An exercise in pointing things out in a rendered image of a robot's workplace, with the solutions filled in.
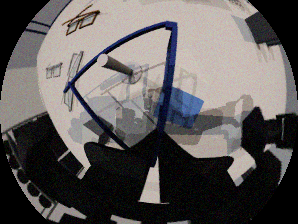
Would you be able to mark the brown glasses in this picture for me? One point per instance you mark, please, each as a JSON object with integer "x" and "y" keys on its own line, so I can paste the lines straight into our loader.
{"x": 88, "y": 19}

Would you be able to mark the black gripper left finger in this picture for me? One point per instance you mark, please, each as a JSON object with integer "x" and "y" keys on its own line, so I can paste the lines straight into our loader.
{"x": 133, "y": 162}

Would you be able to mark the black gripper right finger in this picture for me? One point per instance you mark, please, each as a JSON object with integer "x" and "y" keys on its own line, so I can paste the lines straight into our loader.
{"x": 177, "y": 165}

